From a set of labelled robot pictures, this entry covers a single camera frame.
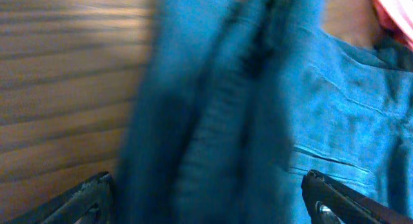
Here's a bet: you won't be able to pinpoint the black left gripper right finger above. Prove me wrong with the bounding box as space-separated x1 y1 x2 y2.
301 170 412 224

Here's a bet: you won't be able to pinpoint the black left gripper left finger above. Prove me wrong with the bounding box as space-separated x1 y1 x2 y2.
6 172 114 224

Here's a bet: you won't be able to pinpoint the navy blue shorts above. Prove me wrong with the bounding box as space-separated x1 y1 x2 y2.
116 0 412 223

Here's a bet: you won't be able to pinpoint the pink garment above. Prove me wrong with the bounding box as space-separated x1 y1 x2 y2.
373 0 412 50

